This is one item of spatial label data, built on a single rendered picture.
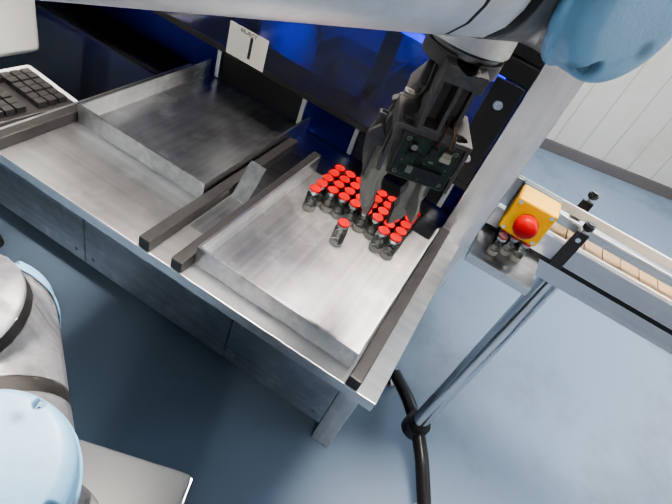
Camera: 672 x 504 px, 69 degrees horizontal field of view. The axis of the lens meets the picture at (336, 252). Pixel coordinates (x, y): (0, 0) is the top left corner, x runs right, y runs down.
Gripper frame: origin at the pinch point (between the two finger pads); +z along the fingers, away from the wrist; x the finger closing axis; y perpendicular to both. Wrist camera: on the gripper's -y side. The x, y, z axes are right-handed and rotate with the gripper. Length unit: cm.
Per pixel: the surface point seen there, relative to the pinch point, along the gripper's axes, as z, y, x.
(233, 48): 8, -44, -29
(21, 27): 22, -50, -73
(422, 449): 96, -25, 50
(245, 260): 20.3, -4.5, -13.7
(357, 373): 18.4, 10.2, 4.6
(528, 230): 8.4, -18.9, 27.9
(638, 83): 44, -291, 183
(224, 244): 20.3, -6.3, -17.4
